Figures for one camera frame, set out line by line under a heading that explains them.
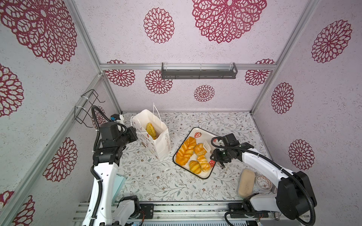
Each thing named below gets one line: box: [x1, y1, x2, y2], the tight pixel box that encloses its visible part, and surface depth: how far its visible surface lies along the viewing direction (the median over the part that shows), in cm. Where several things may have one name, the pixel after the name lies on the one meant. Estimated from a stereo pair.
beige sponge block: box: [238, 169, 256, 199], surface depth 80 cm
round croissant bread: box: [193, 143, 207, 160], surface depth 94 cm
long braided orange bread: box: [175, 136, 197, 166], surface depth 95 cm
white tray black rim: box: [172, 127, 216, 180], surface depth 94 cm
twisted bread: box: [197, 154, 211, 173], surface depth 89 cm
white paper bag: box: [130, 102, 172, 161], surface depth 85 cm
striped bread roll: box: [145, 122, 157, 140], surface depth 96 cm
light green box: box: [111, 174, 127, 206], surface depth 82 cm
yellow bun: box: [189, 160, 202, 175], surface depth 87 cm
